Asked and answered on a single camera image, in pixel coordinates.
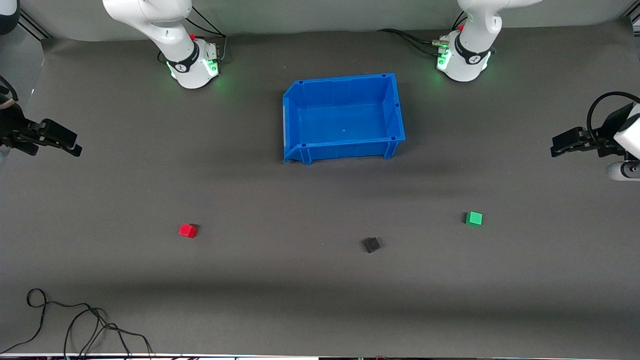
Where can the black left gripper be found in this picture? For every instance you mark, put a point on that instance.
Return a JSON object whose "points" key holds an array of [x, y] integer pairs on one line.
{"points": [[601, 136]]}

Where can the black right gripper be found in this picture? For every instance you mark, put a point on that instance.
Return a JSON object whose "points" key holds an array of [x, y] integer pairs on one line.
{"points": [[14, 131]]}

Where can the small green cube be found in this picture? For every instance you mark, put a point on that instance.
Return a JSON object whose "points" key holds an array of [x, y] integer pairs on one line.
{"points": [[474, 218]]}

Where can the small red cube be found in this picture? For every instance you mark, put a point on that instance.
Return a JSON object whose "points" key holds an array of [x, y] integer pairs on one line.
{"points": [[187, 230]]}

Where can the small black cube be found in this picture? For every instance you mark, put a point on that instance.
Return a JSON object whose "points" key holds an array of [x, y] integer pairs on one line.
{"points": [[371, 245]]}

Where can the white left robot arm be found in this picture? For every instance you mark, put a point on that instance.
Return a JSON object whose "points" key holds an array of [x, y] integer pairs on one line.
{"points": [[472, 40]]}

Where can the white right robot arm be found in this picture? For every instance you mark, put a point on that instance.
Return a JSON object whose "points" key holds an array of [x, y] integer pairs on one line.
{"points": [[165, 30]]}

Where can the blue plastic storage bin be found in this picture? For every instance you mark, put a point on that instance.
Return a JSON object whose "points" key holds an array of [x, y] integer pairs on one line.
{"points": [[345, 117]]}

